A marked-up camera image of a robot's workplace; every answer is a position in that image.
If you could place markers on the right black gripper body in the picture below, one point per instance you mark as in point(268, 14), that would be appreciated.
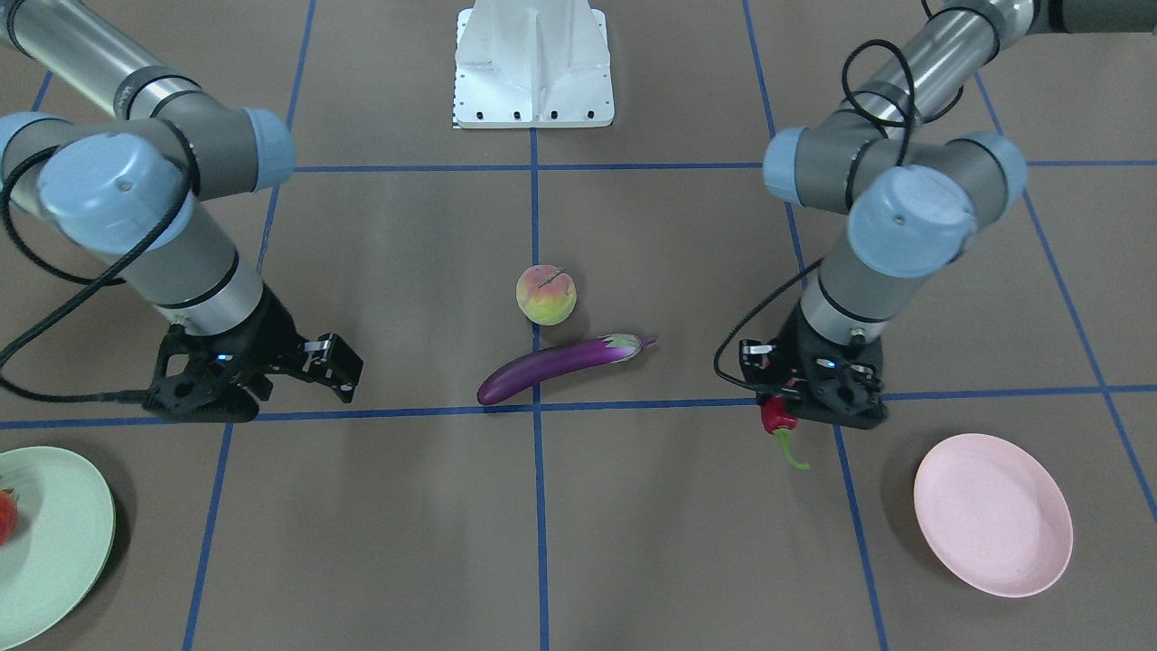
point(273, 332)

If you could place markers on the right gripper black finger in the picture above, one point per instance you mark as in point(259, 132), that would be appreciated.
point(331, 362)

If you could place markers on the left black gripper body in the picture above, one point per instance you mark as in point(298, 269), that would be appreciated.
point(788, 350)

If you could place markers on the red chili pepper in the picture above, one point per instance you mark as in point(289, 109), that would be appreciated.
point(780, 425)

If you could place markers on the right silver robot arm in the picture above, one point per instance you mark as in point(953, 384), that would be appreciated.
point(122, 204)

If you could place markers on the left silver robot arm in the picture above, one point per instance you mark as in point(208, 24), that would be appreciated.
point(911, 209)

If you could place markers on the purple eggplant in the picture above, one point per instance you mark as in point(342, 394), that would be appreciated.
point(536, 367)

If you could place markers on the pink plate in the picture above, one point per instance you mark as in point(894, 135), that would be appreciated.
point(993, 515)

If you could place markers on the yellow pink peach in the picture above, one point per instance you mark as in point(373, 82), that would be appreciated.
point(546, 294)

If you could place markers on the green plate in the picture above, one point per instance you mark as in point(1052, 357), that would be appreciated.
point(62, 540)

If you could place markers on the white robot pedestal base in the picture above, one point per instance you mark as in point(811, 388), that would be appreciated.
point(532, 64)

